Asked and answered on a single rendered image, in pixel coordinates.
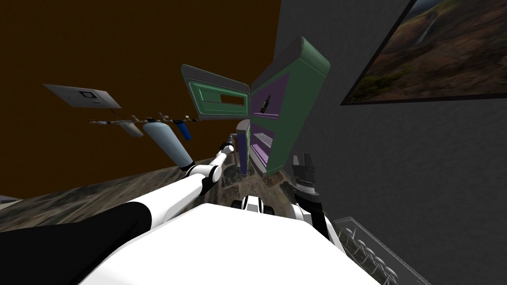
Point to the green fridge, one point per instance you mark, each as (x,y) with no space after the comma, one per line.
(301,103)

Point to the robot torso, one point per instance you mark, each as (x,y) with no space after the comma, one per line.
(222,245)

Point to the dark bottle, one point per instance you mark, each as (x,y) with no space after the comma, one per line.
(265,104)

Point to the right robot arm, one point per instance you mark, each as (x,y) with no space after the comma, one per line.
(317,213)

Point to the water filter pipe assembly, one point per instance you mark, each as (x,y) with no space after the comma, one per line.
(166,140)

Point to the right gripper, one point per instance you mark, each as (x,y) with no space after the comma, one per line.
(304,177)

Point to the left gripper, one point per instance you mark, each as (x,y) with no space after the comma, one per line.
(231,139)

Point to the white wall panel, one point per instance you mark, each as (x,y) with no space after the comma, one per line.
(81,96)

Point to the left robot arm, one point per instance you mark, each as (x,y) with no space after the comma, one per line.
(174,194)

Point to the grey purple fridge door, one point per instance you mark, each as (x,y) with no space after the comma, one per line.
(243,146)

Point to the green fridge freezer door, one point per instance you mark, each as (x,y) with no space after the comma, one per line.
(214,93)

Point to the glass dish rack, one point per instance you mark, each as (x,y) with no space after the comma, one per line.
(372,253)

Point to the landscape picture dark frame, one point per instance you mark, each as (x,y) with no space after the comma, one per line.
(431,51)

